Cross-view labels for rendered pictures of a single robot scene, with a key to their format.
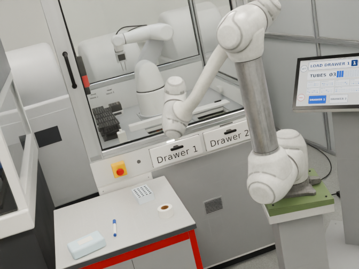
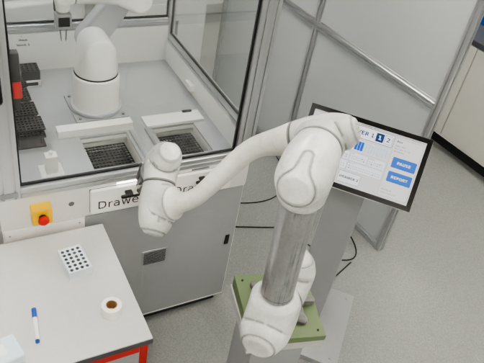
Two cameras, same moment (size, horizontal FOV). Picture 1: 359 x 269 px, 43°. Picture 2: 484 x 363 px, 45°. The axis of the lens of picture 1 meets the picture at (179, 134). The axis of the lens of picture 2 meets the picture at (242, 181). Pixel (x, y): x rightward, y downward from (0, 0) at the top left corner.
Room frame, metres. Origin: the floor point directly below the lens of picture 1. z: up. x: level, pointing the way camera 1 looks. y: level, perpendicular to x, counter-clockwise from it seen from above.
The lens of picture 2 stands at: (0.61, 0.30, 2.40)
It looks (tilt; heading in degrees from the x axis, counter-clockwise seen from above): 38 degrees down; 337
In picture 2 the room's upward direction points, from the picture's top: 11 degrees clockwise
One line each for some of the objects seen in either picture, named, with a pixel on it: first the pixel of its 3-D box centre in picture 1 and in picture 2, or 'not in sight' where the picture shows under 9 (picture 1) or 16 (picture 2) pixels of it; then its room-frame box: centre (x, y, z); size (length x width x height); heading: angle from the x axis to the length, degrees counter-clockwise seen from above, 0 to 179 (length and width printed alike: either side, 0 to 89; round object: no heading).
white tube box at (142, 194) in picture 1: (142, 194); (74, 261); (2.13, 0.25, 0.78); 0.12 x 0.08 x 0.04; 18
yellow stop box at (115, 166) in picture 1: (119, 169); (41, 214); (2.30, 0.36, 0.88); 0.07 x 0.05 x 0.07; 102
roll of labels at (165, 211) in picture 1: (165, 211); (111, 308); (1.90, 0.14, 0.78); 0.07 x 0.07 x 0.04
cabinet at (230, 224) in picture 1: (179, 189); (101, 205); (2.86, 0.09, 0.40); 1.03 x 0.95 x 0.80; 102
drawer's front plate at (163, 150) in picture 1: (176, 151); (127, 195); (2.38, 0.04, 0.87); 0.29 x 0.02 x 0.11; 102
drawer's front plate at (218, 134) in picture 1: (228, 135); (199, 181); (2.44, -0.27, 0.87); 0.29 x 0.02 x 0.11; 102
